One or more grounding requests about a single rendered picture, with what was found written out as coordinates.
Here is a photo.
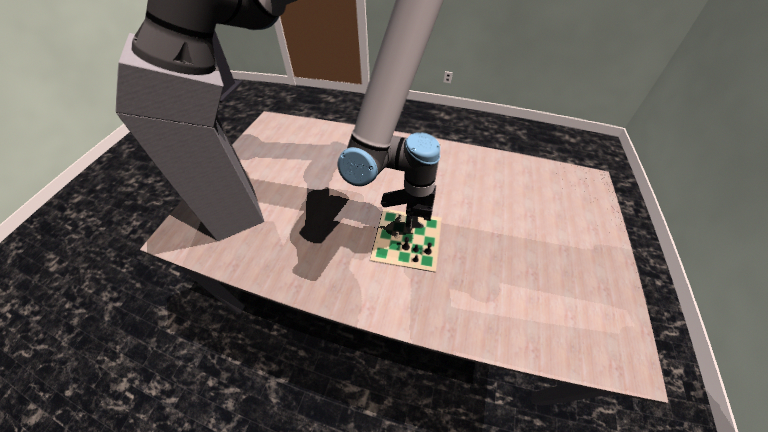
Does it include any green and cream chessboard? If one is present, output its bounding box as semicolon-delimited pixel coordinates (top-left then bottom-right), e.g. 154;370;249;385
370;209;441;272

